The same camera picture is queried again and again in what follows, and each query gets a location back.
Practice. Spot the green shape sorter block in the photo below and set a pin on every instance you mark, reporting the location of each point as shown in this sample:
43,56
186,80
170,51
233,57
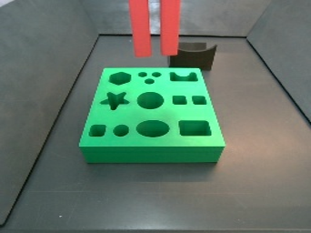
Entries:
151,116

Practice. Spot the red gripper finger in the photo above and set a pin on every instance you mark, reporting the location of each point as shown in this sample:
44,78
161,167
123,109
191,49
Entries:
170,26
139,16

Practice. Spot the black curved block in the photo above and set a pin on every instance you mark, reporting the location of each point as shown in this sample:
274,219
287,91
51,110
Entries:
195,55

